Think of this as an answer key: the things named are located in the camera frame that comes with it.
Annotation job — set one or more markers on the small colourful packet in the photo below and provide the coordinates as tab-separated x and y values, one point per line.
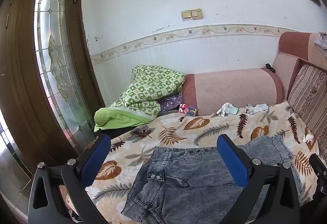
193	111

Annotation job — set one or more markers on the leaf print blanket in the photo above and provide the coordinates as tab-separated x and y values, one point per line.
178	124

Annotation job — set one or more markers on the pale teal packet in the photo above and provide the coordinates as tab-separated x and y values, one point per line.
233	111

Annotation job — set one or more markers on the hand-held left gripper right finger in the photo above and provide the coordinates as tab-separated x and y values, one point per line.
233	160

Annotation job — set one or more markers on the small black object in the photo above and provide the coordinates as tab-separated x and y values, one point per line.
269	67

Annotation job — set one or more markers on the striped floral cushion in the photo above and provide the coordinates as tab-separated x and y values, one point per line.
309	96

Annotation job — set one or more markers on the wooden door with stained glass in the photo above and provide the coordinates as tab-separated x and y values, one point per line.
25	73

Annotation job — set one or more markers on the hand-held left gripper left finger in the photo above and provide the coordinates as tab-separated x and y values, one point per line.
98	160

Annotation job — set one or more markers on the crumpled white tissue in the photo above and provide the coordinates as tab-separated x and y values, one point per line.
307	138

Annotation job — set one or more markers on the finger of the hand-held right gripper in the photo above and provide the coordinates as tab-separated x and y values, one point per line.
320	175

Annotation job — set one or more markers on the small red box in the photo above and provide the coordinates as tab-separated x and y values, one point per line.
183	108

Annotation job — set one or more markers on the side window panel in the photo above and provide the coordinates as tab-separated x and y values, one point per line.
10	157

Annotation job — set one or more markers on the green patterned blanket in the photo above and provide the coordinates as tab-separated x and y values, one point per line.
143	93

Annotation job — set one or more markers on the white glove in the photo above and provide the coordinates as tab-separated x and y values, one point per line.
224	107
258	109

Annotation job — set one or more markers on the purple cloth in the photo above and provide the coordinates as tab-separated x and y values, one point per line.
170	105

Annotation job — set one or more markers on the white cloth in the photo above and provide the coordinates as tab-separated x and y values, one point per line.
322	40

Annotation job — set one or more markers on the grey-blue denim pants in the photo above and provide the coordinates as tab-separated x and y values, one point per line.
194	183

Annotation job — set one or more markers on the beige light switch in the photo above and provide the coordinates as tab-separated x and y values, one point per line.
192	14

